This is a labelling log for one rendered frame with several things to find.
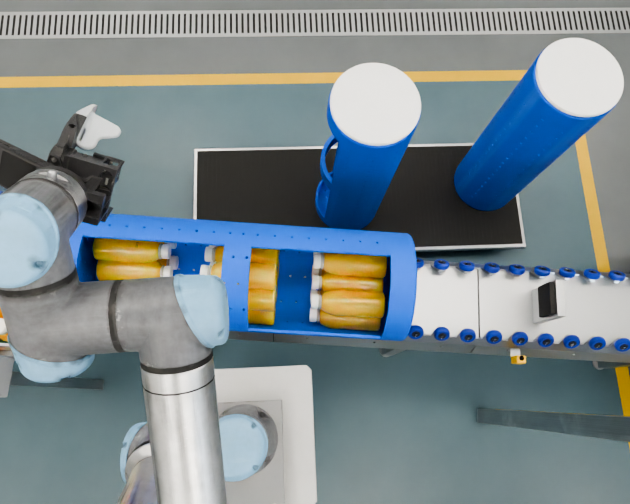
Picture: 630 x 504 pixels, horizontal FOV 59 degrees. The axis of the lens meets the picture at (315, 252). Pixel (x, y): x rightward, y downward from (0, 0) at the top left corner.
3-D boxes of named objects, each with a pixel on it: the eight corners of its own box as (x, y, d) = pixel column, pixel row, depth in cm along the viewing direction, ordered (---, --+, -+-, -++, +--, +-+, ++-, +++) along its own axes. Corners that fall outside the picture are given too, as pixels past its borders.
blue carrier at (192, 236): (394, 339, 159) (415, 343, 131) (86, 321, 157) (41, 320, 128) (398, 241, 163) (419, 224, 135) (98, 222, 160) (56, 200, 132)
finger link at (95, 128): (129, 117, 79) (110, 166, 73) (85, 104, 77) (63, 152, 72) (131, 102, 76) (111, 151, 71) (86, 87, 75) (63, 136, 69)
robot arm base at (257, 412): (282, 469, 122) (281, 475, 113) (213, 480, 121) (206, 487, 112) (273, 399, 126) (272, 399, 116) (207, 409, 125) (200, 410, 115)
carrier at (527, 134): (496, 222, 253) (524, 174, 260) (601, 135, 169) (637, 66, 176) (442, 191, 256) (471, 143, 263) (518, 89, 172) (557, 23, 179)
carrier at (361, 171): (366, 167, 258) (307, 181, 254) (405, 54, 173) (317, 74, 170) (385, 223, 251) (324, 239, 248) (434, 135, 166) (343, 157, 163)
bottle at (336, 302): (383, 288, 147) (318, 284, 147) (386, 298, 141) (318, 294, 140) (380, 311, 149) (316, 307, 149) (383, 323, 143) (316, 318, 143)
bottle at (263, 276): (277, 266, 145) (210, 262, 144) (276, 261, 138) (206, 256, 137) (275, 292, 143) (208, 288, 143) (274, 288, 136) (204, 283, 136)
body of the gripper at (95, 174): (113, 210, 75) (92, 242, 64) (46, 191, 73) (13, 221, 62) (126, 157, 73) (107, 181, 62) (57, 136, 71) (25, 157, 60)
